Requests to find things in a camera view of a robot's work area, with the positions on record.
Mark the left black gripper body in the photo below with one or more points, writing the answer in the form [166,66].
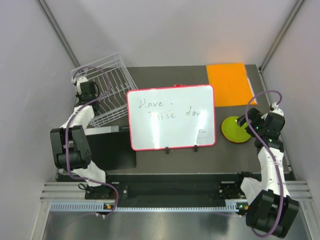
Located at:
[79,97]

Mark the black tablet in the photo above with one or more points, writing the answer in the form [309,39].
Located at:
[111,147]

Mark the red framed whiteboard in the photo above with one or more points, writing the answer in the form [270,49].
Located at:
[172,117]

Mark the grey cable duct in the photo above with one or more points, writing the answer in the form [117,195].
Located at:
[228,207]

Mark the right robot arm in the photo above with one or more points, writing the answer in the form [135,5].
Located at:
[271,209]

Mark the orange folder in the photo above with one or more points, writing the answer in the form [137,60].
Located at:
[231,84]

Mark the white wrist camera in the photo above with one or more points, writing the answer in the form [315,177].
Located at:
[77,83]
[274,108]

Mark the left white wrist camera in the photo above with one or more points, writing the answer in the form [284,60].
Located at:
[77,83]

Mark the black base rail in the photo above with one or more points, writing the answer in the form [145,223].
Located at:
[214,186]

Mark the orange plate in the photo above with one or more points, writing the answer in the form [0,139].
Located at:
[238,140]

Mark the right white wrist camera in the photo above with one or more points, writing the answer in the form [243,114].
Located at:
[274,108]

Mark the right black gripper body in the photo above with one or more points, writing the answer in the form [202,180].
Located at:
[260,130]

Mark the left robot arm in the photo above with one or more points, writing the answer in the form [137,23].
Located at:
[70,146]

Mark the white wire dish rack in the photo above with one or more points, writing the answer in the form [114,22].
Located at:
[112,82]

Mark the lime green plate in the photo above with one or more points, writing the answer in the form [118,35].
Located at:
[229,128]

